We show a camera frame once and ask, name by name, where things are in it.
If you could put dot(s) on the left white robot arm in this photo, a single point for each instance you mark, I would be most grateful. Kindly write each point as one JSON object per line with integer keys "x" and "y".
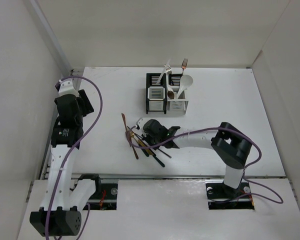
{"x": 59, "y": 214}

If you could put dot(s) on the copper rose-gold knife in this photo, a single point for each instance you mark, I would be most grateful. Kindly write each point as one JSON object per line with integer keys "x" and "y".
{"x": 125, "y": 125}

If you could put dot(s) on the black slotted utensil container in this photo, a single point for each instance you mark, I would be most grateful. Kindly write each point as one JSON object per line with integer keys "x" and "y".
{"x": 156, "y": 93}

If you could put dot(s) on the gold knife black handle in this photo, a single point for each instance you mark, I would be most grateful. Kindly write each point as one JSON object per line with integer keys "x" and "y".
{"x": 151, "y": 153}

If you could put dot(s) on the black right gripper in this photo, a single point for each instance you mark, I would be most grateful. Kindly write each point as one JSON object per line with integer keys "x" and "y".
{"x": 146, "y": 137}

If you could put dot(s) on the silver steel fork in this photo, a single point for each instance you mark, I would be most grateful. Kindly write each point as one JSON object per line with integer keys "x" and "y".
{"x": 168, "y": 69}

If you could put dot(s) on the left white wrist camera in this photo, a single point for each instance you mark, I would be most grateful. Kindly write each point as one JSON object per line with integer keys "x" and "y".
{"x": 66, "y": 87}

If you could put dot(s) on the copper rose-gold spoon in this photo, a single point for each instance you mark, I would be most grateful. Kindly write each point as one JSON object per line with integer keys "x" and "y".
{"x": 130, "y": 135}

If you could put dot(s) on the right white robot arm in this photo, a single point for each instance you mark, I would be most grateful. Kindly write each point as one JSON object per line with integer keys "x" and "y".
{"x": 227, "y": 141}

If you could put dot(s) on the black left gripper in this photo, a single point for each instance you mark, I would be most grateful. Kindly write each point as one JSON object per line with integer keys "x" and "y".
{"x": 82, "y": 100}

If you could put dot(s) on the copper rose-gold fork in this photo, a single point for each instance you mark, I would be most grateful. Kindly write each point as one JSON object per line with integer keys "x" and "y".
{"x": 184, "y": 65}

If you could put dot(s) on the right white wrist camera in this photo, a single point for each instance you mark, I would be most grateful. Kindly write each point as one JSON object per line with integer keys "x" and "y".
{"x": 140, "y": 123}

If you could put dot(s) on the brown wooden spoon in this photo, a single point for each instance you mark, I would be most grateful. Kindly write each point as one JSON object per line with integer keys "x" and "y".
{"x": 171, "y": 94}

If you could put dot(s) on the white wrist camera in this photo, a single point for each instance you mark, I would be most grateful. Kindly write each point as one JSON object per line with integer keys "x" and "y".
{"x": 140, "y": 123}
{"x": 66, "y": 87}

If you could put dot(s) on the large white ceramic spoon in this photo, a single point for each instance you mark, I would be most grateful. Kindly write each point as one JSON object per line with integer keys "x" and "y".
{"x": 186, "y": 81}

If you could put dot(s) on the white slotted utensil container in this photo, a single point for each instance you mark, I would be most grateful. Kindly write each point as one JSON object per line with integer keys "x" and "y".
{"x": 176, "y": 106}

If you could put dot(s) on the black chopstick long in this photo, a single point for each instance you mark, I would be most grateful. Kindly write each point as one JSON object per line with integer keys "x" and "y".
{"x": 166, "y": 154}

